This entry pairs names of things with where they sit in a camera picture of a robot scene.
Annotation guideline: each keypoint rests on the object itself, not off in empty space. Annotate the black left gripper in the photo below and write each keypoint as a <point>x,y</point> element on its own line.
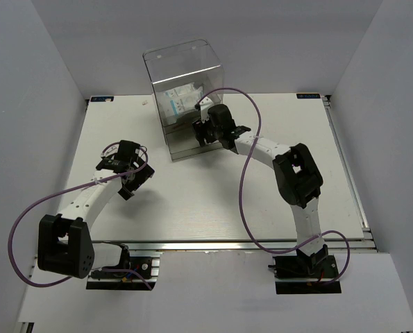
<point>143,173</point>

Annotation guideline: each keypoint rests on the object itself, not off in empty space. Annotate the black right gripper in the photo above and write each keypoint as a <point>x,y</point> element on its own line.
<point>200,127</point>

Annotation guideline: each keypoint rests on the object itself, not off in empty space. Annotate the cotton pad packet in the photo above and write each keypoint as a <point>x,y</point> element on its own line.
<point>187,91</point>
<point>175,107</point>

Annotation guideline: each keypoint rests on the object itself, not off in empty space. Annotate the clear acrylic drawer organizer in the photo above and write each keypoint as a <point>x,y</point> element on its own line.
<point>181,75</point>

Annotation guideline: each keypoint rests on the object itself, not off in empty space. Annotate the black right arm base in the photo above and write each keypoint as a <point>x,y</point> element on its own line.
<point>293,279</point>

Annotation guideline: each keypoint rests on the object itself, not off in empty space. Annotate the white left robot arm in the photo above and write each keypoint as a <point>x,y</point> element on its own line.
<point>65,245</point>

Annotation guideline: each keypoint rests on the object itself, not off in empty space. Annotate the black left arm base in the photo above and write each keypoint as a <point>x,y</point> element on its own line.
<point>136,270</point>

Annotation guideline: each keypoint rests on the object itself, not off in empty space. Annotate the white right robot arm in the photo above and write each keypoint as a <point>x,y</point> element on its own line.
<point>297,177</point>

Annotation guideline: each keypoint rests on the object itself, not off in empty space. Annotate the blue label right corner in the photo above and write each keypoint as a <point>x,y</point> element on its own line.
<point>308,96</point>

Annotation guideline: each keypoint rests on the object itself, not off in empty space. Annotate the blue label corner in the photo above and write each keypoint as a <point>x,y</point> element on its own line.
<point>308,96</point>
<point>101,99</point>

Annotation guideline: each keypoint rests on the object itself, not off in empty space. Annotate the blue label left corner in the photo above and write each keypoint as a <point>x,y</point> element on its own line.
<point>101,99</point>

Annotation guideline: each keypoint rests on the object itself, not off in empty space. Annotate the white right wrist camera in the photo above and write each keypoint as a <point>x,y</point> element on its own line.
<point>203,106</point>

